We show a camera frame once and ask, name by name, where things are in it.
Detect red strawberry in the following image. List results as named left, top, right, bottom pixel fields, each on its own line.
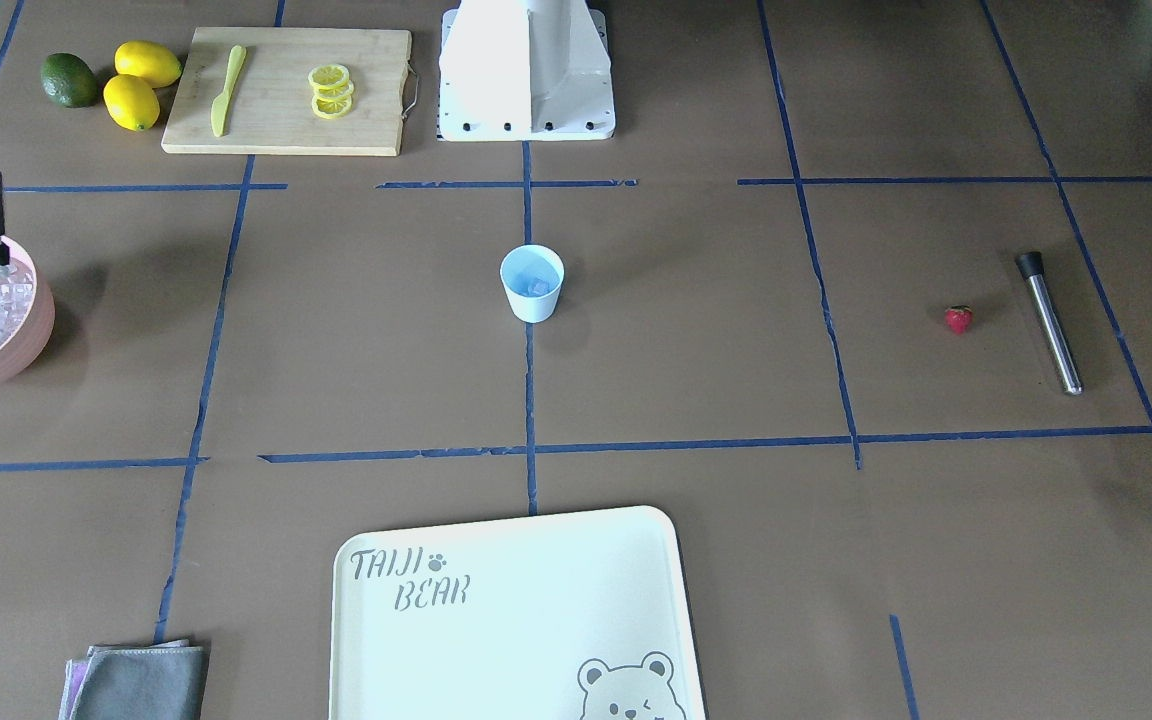
left=943, top=305, right=975, bottom=334

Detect light blue plastic cup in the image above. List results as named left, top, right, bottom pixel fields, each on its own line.
left=499, top=243, right=564, bottom=324

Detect green avocado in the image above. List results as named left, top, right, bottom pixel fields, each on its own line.
left=40, top=53, right=101, bottom=109

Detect whole lemon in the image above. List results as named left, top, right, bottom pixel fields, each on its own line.
left=114, top=40, right=183, bottom=88
left=103, top=74, right=161, bottom=132

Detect yellow plastic knife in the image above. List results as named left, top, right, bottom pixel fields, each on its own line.
left=209, top=45, right=247, bottom=138

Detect wooden cutting board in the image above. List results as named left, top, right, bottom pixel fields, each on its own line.
left=161, top=26, right=412, bottom=158

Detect lemon slices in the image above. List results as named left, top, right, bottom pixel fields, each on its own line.
left=306, top=63, right=355, bottom=119

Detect grey folded cloth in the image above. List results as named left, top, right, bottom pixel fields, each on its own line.
left=58, top=639, right=209, bottom=719

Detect cream bear serving tray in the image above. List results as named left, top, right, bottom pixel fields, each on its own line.
left=326, top=505, right=707, bottom=719

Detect steel muddler black tip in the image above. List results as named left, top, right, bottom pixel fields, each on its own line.
left=1015, top=251, right=1084, bottom=397

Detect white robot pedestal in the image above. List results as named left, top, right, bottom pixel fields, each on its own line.
left=435, top=1, right=617, bottom=142

